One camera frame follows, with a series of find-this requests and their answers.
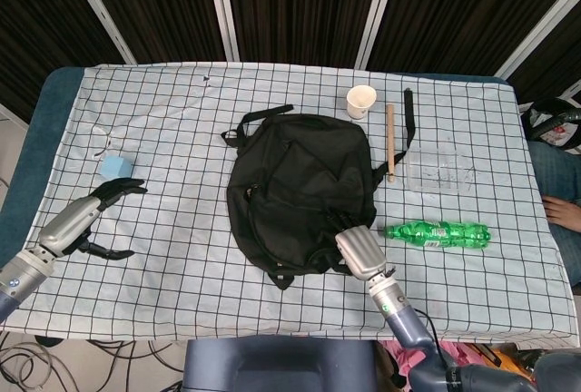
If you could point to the light blue foam cube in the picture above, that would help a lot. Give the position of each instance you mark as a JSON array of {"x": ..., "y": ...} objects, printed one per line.
[{"x": 117, "y": 167}]

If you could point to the dark blue table pad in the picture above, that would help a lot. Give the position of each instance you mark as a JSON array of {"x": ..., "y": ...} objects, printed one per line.
[{"x": 27, "y": 138}]

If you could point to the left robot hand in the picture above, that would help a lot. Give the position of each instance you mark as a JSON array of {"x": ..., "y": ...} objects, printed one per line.
[{"x": 68, "y": 224}]

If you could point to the bystander jeans leg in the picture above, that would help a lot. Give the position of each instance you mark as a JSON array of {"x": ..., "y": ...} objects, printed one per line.
[{"x": 558, "y": 169}]

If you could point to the white partition post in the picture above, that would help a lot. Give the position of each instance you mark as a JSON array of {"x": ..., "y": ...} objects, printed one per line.
[
  {"x": 100, "y": 11},
  {"x": 379, "y": 11},
  {"x": 540, "y": 24},
  {"x": 222, "y": 6}
]

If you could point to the bystander hand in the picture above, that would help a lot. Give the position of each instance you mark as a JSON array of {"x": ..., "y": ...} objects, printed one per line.
[{"x": 560, "y": 210}]

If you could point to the black backpack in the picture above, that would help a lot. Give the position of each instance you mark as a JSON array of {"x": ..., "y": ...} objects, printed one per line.
[{"x": 299, "y": 174}]

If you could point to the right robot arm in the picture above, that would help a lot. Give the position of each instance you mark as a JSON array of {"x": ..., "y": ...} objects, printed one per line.
[{"x": 408, "y": 324}]

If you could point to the pink cloth pile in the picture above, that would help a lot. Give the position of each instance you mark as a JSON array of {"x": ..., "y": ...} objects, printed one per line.
[{"x": 395, "y": 365}]

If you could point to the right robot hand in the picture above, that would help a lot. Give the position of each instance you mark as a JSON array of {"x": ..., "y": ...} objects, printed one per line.
[{"x": 361, "y": 251}]

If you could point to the wooden stick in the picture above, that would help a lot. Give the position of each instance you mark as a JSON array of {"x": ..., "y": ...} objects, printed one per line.
[{"x": 390, "y": 142}]

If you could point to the blue-grey robot torso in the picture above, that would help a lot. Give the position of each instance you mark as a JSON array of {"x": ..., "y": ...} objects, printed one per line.
[{"x": 281, "y": 367}]

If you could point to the white black checked tablecloth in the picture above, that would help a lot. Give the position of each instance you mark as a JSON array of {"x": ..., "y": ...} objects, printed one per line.
[{"x": 181, "y": 228}]

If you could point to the green plastic bottle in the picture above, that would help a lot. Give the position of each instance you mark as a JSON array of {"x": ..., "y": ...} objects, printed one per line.
[{"x": 440, "y": 234}]

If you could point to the white paper cup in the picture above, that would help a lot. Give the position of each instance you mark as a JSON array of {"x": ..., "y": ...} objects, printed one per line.
[{"x": 361, "y": 101}]

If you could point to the yellow tool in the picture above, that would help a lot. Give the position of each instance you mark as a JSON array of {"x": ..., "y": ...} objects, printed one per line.
[{"x": 513, "y": 358}]

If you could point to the clear plastic tray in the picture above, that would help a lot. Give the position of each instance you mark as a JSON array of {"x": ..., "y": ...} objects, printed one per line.
[{"x": 442, "y": 172}]

